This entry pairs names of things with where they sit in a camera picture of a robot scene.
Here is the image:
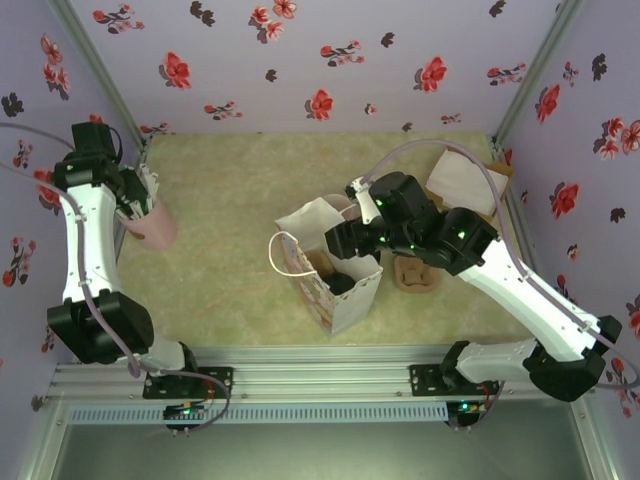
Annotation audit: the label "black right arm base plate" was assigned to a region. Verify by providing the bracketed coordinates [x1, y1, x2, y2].
[408, 363, 501, 399]

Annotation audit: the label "aluminium corner post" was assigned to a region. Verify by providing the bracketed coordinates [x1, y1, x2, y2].
[492, 0, 586, 146]
[47, 0, 151, 151]

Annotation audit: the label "stack of pulp cup carriers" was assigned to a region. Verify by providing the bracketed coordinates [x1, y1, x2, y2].
[392, 254, 446, 296]

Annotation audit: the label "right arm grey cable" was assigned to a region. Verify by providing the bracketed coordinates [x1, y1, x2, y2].
[357, 138, 640, 434]

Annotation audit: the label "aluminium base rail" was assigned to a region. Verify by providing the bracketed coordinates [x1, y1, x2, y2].
[48, 343, 596, 401]

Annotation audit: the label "grey steel panel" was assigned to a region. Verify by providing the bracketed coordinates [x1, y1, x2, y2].
[49, 422, 601, 480]

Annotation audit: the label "white napkin stack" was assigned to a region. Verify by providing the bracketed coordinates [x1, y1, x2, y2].
[424, 149, 501, 211]

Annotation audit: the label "grey slotted cable duct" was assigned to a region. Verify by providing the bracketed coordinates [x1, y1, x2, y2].
[66, 402, 450, 426]

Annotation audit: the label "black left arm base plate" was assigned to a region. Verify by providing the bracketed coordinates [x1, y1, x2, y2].
[142, 366, 235, 400]

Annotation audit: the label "black plastic cup lid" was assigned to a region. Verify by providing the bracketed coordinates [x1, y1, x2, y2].
[324, 269, 362, 296]

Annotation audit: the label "white napkins in box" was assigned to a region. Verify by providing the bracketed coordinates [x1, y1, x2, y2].
[424, 144, 515, 221]

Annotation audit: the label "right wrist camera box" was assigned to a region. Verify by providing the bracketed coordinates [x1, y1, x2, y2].
[344, 178, 381, 226]

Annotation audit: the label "aluminium frame bar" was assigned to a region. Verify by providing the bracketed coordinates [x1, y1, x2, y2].
[17, 394, 69, 480]
[569, 394, 624, 480]

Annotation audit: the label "pink straw holder cup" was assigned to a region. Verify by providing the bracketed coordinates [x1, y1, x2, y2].
[122, 202, 179, 251]

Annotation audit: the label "cartoon animal paper gift bag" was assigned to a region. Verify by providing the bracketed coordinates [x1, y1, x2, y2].
[268, 196, 385, 341]

